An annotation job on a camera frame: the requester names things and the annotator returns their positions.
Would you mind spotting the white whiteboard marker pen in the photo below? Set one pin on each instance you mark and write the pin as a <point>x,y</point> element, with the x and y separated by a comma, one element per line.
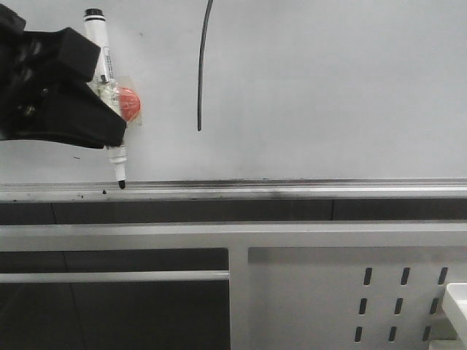
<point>105,85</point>

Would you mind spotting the white metal pegboard frame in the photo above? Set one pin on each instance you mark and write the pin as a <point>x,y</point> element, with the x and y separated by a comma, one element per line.
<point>345,285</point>

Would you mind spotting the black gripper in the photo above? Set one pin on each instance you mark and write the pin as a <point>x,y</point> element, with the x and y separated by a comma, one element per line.
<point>45,94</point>

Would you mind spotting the white plastic bin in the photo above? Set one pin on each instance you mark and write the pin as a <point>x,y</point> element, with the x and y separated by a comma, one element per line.
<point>454,306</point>

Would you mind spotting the large whiteboard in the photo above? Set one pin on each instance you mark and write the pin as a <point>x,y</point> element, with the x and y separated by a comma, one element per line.
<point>285,89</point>

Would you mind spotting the aluminium whiteboard tray rail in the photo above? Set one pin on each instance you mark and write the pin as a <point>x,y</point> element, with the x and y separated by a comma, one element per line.
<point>235,190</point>

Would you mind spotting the red round magnet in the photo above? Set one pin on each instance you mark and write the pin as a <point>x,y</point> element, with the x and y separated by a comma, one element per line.
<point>130,101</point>

